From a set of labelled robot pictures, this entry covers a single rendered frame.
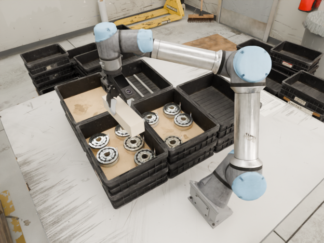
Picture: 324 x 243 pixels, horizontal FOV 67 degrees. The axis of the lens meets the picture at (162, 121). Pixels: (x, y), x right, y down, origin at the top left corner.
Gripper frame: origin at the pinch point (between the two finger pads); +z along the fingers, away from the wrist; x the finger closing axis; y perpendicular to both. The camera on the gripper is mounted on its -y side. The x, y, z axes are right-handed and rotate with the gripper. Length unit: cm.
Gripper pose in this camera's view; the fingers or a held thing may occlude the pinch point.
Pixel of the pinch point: (122, 110)
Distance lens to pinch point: 104.7
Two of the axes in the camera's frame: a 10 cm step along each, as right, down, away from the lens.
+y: -6.0, -5.4, 5.9
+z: 0.2, 7.3, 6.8
